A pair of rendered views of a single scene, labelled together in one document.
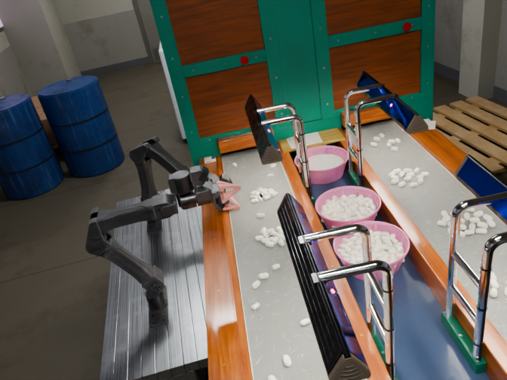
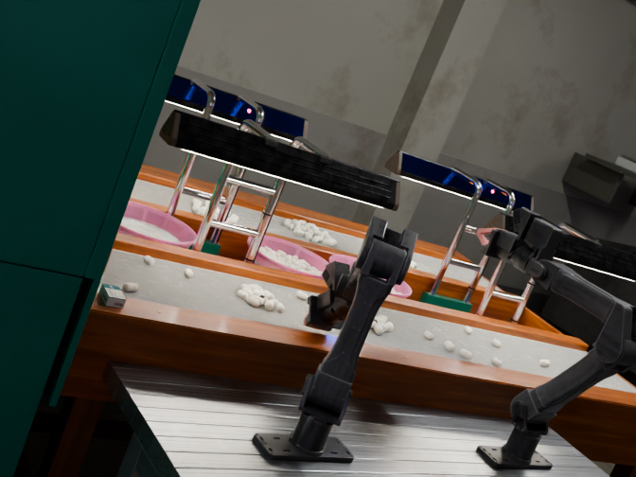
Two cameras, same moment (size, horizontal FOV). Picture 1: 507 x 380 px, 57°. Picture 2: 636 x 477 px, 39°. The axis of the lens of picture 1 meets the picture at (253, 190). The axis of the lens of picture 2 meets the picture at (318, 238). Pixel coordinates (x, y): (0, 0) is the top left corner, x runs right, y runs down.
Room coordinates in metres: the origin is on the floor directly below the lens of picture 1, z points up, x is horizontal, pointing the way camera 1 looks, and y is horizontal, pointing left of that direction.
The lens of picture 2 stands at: (2.80, 1.74, 1.41)
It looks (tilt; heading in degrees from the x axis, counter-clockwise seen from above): 13 degrees down; 239
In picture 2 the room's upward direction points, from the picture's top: 23 degrees clockwise
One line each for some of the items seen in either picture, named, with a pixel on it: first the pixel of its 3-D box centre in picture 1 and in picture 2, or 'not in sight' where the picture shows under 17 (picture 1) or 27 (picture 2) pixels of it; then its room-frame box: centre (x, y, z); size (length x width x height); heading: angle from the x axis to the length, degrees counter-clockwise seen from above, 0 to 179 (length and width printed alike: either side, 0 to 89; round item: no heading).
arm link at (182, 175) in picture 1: (174, 191); (543, 250); (1.33, 0.25, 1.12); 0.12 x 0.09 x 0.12; 97
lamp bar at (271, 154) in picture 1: (259, 124); (291, 162); (1.85, -0.08, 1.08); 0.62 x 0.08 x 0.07; 1
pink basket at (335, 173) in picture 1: (321, 165); (141, 237); (2.02, -0.36, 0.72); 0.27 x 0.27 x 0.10
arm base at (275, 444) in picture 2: (152, 215); (311, 432); (1.90, 0.50, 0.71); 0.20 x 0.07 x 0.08; 7
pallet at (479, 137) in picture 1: (481, 134); not in sight; (3.24, -1.88, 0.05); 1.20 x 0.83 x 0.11; 7
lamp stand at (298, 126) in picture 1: (284, 157); (253, 219); (1.85, -0.16, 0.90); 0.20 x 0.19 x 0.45; 1
